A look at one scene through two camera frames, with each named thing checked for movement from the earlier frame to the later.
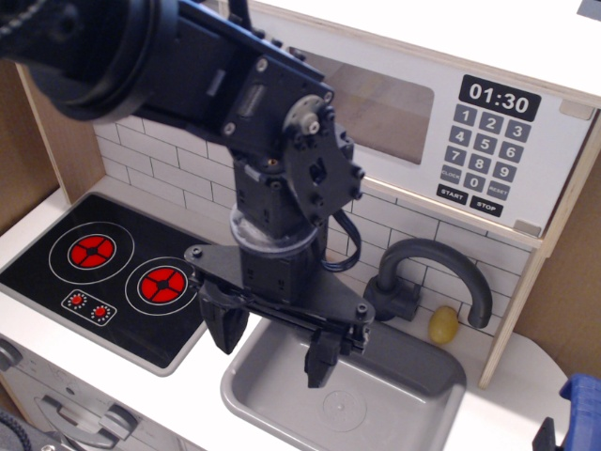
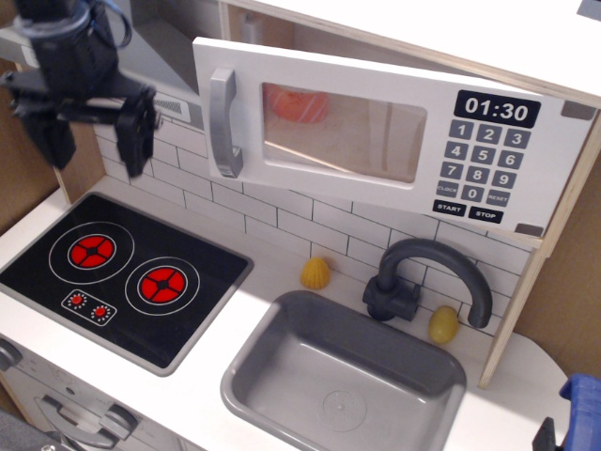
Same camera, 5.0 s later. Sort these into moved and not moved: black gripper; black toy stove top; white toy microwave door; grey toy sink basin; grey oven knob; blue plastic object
Moved: black gripper; white toy microwave door
Not moved: grey toy sink basin; blue plastic object; grey oven knob; black toy stove top
